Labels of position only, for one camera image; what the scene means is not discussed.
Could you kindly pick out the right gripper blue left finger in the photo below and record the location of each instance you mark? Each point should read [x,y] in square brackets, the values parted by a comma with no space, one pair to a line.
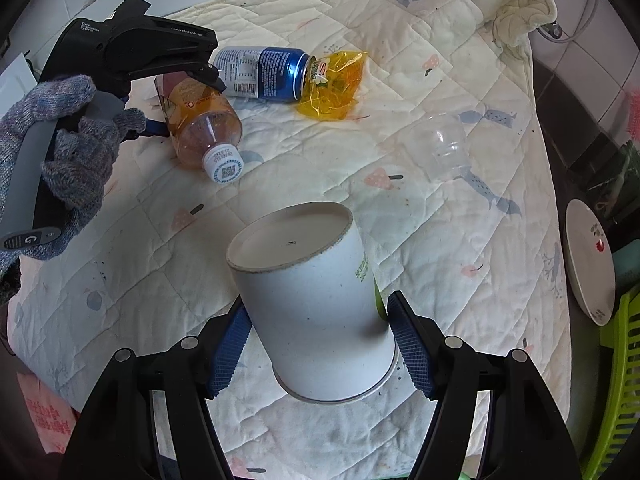
[224,338]

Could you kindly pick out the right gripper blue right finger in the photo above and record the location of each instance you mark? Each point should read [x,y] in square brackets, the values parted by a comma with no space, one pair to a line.
[418,339]

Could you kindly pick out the white paper cup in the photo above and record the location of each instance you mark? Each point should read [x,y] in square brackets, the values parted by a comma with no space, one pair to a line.
[308,287]

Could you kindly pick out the red gold drink bottle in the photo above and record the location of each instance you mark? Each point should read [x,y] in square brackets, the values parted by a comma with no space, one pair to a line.
[203,126]

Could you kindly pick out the blue silver drink can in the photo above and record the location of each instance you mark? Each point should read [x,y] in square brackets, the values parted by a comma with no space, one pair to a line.
[263,73]

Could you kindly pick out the clear plastic cup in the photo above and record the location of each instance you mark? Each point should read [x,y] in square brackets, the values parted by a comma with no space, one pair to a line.
[437,145]

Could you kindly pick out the yellow plastic wrapper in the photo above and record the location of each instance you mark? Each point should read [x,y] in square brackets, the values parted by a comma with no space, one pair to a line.
[330,85]

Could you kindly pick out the cream quilted mat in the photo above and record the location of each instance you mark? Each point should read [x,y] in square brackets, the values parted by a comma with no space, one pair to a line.
[481,254]

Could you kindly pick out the white ceramic bowl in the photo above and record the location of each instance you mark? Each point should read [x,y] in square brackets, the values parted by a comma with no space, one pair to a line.
[589,262]

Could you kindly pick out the lime green dish rack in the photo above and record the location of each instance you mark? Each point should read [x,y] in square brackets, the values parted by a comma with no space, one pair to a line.
[615,454]

